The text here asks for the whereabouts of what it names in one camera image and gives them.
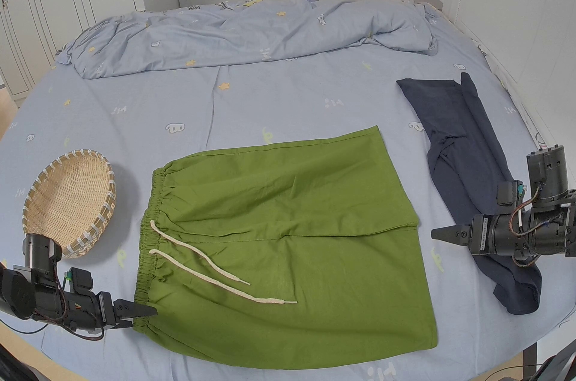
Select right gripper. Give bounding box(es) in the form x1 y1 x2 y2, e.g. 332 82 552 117
430 213 533 258

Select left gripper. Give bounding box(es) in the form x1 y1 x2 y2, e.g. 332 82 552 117
60 286 159 331

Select green shorts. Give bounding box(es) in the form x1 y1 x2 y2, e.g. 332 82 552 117
133 125 439 366

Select dark blue garment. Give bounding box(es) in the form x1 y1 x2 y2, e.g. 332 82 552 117
396 71 543 316

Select round woven basket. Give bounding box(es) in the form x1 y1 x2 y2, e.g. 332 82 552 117
22 149 118 259

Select bed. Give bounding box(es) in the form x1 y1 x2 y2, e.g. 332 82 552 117
0 0 576 381

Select pale blue quilt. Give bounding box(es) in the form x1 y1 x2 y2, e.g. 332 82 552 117
55 0 439 80

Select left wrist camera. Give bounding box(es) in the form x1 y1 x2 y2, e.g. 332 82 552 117
67 268 94 295

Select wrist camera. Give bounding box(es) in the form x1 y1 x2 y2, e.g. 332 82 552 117
67 268 94 295
496 180 525 209

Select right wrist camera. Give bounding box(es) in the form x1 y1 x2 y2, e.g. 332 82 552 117
496 180 525 209

